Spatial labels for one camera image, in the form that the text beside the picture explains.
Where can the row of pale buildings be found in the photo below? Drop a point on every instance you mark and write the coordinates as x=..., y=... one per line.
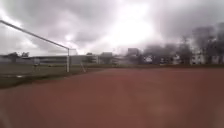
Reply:
x=140, y=58

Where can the red running track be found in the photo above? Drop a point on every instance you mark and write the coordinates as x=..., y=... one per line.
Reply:
x=120, y=100

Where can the green grass field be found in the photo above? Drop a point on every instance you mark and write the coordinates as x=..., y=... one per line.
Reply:
x=36, y=71

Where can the row of trees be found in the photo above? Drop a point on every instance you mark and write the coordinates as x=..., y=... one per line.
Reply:
x=200, y=43

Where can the white goal frame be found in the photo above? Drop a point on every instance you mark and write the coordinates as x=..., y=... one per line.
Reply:
x=68, y=60

